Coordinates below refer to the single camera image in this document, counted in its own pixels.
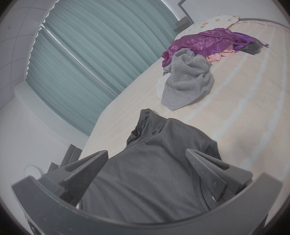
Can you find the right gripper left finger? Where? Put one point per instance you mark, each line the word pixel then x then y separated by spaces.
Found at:
pixel 74 177

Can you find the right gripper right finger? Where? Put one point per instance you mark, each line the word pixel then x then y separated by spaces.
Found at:
pixel 216 177

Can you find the black top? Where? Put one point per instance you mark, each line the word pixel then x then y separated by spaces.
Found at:
pixel 147 180

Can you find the bed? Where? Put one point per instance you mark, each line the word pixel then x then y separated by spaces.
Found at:
pixel 257 94

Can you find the black chest of drawers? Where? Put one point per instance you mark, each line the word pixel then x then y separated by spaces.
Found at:
pixel 71 155

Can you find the round white-framed mirror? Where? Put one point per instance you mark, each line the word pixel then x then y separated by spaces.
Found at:
pixel 32 170

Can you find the blue-green curtain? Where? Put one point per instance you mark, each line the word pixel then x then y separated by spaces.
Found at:
pixel 115 28
pixel 69 82

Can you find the grey garment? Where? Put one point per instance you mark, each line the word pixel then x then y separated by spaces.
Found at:
pixel 186 82

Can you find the pink garment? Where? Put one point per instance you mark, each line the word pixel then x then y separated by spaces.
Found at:
pixel 217 56

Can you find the small black garment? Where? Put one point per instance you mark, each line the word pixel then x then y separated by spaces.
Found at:
pixel 252 49

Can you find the purple satin garment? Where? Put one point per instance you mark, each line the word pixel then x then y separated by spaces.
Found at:
pixel 198 41

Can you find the white printed pillow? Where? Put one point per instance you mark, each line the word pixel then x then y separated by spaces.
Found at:
pixel 208 22

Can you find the grey bedside table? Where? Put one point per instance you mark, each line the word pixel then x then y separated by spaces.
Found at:
pixel 183 23

